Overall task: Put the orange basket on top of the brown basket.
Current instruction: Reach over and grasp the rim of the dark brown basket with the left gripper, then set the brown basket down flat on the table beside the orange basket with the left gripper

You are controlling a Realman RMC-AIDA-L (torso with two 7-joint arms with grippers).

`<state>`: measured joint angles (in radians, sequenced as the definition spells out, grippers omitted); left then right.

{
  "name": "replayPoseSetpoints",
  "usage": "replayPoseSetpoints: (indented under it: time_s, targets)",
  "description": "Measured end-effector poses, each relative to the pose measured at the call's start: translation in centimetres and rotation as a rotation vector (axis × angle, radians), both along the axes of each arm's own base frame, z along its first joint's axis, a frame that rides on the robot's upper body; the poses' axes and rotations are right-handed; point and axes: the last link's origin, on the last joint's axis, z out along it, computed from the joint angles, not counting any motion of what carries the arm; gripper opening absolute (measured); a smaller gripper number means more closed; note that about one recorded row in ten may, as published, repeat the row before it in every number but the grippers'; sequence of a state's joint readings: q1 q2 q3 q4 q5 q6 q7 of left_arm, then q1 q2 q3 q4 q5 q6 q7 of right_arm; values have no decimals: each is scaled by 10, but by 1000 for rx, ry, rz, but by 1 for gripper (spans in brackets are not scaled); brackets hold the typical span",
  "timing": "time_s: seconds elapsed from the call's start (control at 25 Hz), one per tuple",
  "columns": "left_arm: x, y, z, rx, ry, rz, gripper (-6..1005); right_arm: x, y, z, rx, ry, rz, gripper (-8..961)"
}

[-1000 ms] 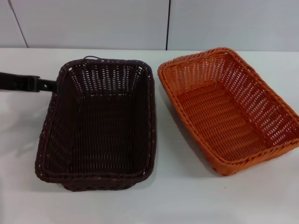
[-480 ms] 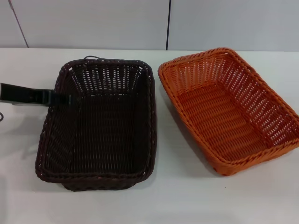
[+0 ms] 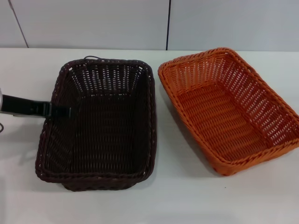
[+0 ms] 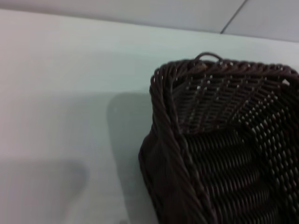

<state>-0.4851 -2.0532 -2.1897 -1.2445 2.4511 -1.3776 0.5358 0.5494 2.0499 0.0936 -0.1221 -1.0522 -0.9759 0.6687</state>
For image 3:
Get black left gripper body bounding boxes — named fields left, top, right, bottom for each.
left=1, top=94, right=49, bottom=118

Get dark brown wicker basket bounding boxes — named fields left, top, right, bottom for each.
left=35, top=55, right=157, bottom=192

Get orange wicker basket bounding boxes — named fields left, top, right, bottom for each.
left=157, top=47, right=299, bottom=177

